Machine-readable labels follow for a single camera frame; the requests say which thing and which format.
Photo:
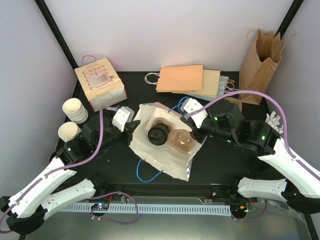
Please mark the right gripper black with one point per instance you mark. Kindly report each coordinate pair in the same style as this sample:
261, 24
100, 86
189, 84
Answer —
199, 137

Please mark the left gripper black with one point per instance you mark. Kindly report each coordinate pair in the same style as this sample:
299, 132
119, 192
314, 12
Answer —
129, 128

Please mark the grey pulp cup carrier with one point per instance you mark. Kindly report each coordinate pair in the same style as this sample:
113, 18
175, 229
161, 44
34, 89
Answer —
180, 139

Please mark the blue checkered paper bag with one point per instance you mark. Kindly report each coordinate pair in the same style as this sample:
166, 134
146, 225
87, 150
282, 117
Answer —
164, 157

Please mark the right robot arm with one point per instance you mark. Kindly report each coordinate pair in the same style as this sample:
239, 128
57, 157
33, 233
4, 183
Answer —
300, 187

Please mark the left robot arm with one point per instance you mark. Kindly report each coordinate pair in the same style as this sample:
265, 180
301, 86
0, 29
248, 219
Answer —
28, 209

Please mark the Cakes printed paper bag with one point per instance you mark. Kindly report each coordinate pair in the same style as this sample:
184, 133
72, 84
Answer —
101, 84

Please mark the light blue flat paper bag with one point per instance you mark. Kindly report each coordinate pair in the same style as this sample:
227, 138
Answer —
225, 85

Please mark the tan flat paper bag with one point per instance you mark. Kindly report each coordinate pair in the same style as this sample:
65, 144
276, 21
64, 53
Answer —
210, 84

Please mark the far paper cup stack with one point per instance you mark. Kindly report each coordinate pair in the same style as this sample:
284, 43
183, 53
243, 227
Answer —
75, 111

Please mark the paper cup stack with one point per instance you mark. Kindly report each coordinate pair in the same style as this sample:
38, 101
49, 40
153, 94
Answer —
68, 131
75, 111

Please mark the near paper cup stack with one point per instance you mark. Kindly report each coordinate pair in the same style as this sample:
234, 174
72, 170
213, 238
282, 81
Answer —
68, 131

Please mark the orange flat paper bag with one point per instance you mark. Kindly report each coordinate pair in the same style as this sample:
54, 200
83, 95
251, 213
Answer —
186, 78

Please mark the standing brown paper bag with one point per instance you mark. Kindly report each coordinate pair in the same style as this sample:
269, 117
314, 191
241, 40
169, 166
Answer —
261, 61

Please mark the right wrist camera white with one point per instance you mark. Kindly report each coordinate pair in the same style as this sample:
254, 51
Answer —
191, 113

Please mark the light blue cable duct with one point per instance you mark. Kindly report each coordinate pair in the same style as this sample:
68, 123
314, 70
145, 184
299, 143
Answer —
155, 209

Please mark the right black frame post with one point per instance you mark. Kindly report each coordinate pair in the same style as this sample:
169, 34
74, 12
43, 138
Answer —
289, 16

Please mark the black frame post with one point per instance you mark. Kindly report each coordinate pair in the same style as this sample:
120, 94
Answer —
46, 13
289, 16

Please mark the left black frame post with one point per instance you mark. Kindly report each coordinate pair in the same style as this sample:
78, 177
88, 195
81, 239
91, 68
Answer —
46, 13

